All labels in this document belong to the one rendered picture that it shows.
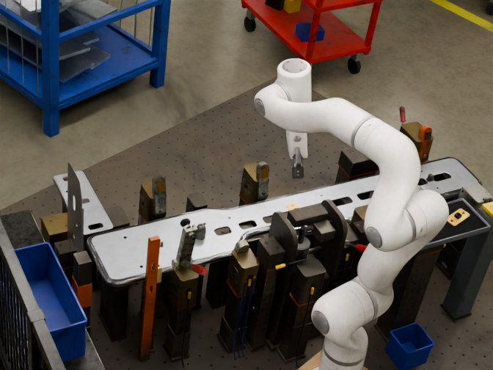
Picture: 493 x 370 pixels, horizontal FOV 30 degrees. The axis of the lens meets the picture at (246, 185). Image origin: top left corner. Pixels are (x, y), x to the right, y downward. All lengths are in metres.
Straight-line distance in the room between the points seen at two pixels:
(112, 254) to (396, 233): 0.96
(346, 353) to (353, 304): 0.18
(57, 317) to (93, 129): 2.46
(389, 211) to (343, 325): 0.43
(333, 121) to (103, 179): 1.44
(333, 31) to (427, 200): 3.49
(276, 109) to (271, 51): 3.45
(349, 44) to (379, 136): 3.40
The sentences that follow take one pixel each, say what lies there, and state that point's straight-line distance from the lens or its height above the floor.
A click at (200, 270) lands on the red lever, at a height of 1.14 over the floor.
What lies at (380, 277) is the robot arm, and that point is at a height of 1.34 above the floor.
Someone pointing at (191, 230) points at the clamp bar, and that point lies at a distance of 2.50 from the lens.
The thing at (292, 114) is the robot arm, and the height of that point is 1.65.
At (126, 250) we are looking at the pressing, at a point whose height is 1.00.
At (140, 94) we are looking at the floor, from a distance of 5.15.
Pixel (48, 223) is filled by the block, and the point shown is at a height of 1.06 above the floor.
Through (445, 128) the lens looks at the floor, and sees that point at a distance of 5.34.
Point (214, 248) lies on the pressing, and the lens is 2.77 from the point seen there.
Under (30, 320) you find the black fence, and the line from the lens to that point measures 1.81.
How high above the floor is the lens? 2.89
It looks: 39 degrees down
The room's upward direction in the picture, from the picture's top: 9 degrees clockwise
